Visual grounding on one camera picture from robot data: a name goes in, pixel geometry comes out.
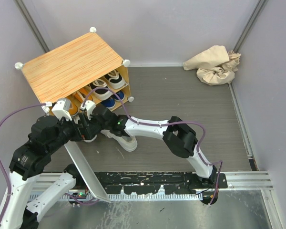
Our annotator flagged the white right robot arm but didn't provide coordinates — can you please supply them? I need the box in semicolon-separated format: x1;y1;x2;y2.
86;105;217;188

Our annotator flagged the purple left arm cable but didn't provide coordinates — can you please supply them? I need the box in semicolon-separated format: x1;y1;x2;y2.
0;102;48;227

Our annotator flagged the beige cloth bag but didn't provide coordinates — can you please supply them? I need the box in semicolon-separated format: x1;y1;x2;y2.
183;45;241;86

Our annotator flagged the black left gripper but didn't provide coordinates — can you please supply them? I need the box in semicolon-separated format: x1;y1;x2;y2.
48;111;101;152

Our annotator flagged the wooden shoe cabinet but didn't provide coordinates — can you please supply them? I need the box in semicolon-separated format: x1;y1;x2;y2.
15;27;134;103

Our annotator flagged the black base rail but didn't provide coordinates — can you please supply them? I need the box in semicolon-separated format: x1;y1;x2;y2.
95;171;228;204

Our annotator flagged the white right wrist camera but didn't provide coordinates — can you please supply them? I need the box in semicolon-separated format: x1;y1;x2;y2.
80;100;96;120

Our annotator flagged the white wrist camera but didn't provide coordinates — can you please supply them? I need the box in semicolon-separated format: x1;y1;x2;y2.
45;98;72;121
80;100;96;120

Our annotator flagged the blue sneaker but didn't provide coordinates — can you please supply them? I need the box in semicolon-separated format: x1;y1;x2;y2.
101;97;115;109

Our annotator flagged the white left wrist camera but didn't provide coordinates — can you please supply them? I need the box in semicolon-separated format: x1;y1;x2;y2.
45;98;72;121

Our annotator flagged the black white sneaker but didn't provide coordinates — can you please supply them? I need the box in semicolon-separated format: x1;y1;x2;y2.
104;70;125;89
89;79;112;101

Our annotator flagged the blue sneaker one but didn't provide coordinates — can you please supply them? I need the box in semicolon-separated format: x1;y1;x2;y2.
112;91;125;102

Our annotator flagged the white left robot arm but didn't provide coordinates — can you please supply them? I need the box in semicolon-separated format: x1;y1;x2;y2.
0;114;107;229

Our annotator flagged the orange sneaker one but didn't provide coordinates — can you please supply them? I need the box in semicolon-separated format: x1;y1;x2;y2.
66;96;78;117
71;87;89;108

